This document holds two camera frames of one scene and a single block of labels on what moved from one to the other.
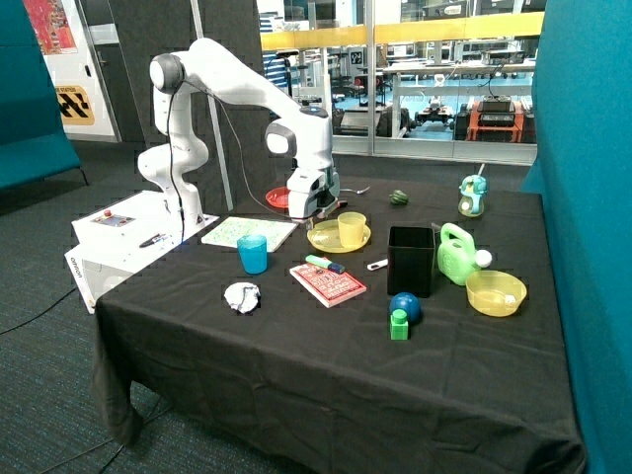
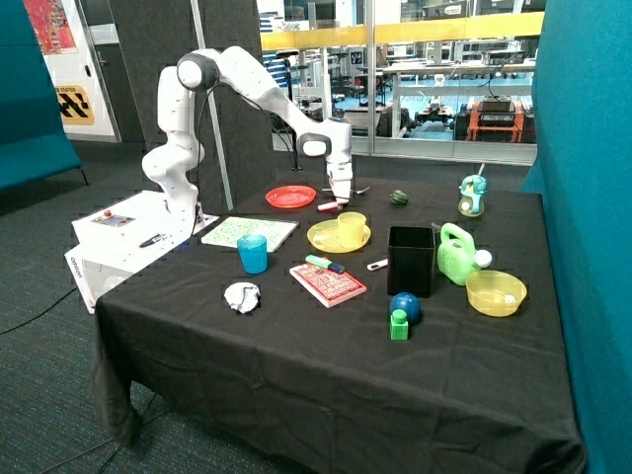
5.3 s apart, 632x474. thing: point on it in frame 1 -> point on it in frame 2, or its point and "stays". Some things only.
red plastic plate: (278, 197) stays
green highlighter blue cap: (326, 263) stays
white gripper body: (311, 191) -> (340, 175)
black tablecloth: (410, 328) stays
